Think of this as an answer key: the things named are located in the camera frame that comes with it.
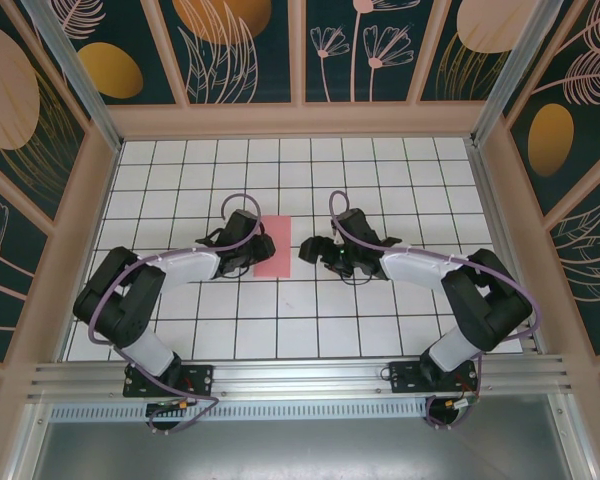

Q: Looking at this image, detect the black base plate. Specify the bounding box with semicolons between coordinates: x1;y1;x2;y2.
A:
123;363;215;399
388;360;479;396

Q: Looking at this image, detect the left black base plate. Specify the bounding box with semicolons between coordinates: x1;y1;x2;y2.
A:
123;363;215;399

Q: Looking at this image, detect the small controller board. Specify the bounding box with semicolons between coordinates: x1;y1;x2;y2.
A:
442;394;481;412
146;398;191;416

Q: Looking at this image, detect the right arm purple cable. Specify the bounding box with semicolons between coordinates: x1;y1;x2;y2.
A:
327;189;541;432

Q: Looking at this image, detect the aluminium corner post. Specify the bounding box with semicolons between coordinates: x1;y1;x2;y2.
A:
22;0;124;151
471;0;562;147

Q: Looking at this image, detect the slotted grey cable duct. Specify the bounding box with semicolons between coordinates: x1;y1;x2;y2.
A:
49;402;431;422

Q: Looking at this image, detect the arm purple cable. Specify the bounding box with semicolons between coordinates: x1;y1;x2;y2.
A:
327;189;541;432
88;193;262;436

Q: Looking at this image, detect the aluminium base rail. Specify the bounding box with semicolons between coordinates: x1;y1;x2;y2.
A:
26;353;576;403

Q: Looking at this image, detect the grey metal sheet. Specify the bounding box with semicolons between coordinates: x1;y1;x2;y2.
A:
29;394;576;480

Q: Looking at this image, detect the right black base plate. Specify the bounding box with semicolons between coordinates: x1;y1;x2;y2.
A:
388;360;479;396

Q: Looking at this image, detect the aluminium side rail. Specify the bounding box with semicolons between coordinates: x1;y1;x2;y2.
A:
467;139;549;357

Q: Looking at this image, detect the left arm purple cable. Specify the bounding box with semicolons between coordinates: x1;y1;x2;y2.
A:
88;193;262;436

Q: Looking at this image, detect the pink cloth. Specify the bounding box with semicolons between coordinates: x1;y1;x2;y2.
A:
253;214;294;278

